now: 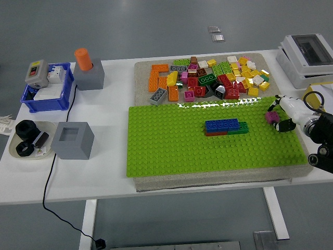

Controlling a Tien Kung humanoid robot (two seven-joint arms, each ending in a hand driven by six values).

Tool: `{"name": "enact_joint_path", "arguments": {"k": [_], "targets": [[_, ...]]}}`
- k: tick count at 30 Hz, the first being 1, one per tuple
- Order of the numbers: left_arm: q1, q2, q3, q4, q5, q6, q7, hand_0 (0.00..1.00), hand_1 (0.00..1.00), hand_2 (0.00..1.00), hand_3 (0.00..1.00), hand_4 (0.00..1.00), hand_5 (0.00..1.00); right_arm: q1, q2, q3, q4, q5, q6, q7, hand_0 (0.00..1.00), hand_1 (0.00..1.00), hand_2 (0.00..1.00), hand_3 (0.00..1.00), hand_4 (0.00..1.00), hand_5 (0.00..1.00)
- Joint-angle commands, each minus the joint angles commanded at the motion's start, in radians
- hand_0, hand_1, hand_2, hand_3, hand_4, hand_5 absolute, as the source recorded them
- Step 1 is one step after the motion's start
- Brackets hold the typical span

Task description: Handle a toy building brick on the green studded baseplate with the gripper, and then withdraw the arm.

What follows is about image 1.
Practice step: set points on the orange cylinder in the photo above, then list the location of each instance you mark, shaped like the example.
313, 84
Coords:
83, 60

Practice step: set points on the white warning label card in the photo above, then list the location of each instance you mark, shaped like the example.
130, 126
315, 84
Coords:
41, 152

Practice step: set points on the white circuit breaker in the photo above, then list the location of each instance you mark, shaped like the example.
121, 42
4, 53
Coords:
56, 74

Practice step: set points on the light green long toy brick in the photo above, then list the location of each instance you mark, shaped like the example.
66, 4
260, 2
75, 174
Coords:
181, 62
225, 67
217, 70

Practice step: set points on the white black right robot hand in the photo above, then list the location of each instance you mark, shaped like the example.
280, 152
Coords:
294, 112

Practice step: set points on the pink square toy brick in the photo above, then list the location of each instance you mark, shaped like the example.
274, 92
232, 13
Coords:
272, 117

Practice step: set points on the small dark green toy brick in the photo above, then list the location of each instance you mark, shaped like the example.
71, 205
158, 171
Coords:
179, 83

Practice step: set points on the yellow square toy brick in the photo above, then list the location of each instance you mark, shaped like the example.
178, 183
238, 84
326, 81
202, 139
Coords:
211, 62
244, 68
247, 83
231, 77
264, 72
235, 66
253, 91
264, 86
242, 61
236, 72
256, 72
247, 74

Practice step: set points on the green studded baseplate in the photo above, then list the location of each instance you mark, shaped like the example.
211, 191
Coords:
169, 145

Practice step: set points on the grey block with square hole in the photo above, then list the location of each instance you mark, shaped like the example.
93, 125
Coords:
70, 148

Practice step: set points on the brown square toy brick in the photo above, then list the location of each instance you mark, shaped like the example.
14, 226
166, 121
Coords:
202, 72
194, 60

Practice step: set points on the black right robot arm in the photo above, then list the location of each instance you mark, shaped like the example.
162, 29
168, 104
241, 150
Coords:
323, 130

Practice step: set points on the white square toy brick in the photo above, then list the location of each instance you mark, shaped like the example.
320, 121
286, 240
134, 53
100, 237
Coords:
240, 79
231, 59
257, 80
203, 64
251, 65

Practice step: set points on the blue plastic bin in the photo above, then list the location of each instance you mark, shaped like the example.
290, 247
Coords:
46, 105

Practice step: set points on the grey metal floor plate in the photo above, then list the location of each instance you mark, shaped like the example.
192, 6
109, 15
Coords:
264, 240

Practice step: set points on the yellow cardboard box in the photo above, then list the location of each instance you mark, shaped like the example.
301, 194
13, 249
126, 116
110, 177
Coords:
327, 91

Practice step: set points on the grey block with round socket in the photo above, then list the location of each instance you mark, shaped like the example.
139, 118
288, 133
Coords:
89, 79

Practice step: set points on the yellow sloped toy brick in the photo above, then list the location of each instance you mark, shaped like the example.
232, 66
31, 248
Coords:
172, 79

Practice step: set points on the light pink toy brick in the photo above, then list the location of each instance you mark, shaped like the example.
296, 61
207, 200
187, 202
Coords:
239, 64

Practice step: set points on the grey long toy brick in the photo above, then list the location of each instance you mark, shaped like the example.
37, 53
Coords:
178, 68
158, 97

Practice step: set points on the dark brown roller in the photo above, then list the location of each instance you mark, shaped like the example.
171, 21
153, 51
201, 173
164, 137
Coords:
41, 139

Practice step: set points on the white paper strips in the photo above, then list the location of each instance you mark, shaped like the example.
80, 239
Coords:
5, 123

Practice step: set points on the dark green long toy brick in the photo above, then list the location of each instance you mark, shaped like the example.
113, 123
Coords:
207, 79
240, 127

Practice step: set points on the grey metal floor bar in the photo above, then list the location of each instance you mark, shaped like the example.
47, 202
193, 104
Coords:
177, 246

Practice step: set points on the white distribution box dark window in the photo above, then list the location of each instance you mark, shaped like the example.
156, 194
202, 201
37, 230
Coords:
309, 49

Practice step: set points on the small black nut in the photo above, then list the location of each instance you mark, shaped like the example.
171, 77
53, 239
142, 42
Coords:
24, 149

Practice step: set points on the grey-brown foam mat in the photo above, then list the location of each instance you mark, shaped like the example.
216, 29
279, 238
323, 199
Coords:
141, 78

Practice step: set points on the white table leg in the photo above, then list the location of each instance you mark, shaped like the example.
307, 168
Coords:
277, 213
88, 224

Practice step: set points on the dark grey sloped toy brick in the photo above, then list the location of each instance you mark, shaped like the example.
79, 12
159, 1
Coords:
209, 91

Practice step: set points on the black plug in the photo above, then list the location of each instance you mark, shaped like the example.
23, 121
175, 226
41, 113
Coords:
100, 243

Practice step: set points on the grey push-button switch box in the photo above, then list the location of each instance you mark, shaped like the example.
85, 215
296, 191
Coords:
36, 74

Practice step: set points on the magenta square toy brick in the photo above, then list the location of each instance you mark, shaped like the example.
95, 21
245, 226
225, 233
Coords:
192, 68
189, 96

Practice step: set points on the red square toy brick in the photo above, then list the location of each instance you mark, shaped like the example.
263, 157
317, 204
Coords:
199, 91
193, 82

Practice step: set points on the orange long toy brick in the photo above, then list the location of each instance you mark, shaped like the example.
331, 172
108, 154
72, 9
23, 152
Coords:
153, 82
160, 68

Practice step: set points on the beige plastic tray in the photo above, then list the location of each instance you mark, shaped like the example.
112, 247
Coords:
49, 127

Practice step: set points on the black toy brick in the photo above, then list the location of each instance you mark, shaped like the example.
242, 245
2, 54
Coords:
215, 85
219, 92

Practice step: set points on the silver floor socket plate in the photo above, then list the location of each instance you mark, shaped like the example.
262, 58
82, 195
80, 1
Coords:
217, 37
214, 29

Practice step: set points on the white wall switch panel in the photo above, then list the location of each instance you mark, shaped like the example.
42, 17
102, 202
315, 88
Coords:
48, 93

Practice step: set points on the white junction box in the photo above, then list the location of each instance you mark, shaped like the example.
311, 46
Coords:
288, 67

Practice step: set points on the large black nut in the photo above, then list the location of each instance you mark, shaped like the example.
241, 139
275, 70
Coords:
25, 129

